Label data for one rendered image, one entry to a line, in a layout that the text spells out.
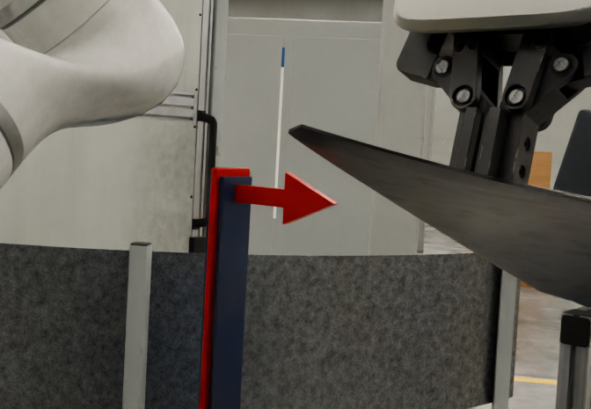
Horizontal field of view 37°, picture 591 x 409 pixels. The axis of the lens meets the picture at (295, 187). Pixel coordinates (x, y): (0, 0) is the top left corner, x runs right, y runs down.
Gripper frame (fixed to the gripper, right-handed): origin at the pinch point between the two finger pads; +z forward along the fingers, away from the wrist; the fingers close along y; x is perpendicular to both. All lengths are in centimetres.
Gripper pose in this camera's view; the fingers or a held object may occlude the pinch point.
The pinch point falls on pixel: (490, 165)
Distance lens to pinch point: 38.4
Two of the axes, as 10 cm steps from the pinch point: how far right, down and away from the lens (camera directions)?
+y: 7.9, 0.7, -6.1
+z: -2.3, 9.5, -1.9
